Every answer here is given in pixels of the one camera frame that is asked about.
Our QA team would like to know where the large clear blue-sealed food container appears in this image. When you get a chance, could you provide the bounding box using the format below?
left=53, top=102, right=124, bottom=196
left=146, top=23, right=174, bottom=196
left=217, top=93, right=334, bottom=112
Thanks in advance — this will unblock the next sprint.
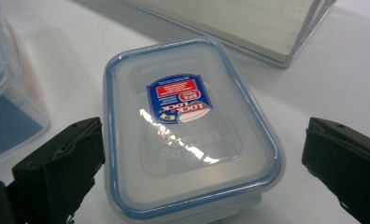
left=0, top=0, right=51, bottom=166

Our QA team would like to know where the small clear blue-sealed food container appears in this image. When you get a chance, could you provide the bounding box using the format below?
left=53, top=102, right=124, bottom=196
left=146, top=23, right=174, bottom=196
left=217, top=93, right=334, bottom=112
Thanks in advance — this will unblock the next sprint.
left=102, top=37, right=287, bottom=224

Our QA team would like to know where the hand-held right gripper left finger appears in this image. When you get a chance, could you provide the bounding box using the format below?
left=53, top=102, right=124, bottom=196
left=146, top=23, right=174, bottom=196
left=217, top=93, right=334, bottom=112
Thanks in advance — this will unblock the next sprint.
left=11, top=117, right=107, bottom=224

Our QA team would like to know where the white wire shelf rack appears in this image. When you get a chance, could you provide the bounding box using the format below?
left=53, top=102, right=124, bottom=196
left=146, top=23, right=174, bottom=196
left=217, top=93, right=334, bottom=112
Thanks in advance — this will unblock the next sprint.
left=117, top=0, right=338, bottom=69

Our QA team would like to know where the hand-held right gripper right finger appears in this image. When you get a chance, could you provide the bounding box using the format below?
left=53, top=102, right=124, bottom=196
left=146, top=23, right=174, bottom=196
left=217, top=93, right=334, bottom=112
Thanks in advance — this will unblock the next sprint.
left=301, top=117, right=370, bottom=224

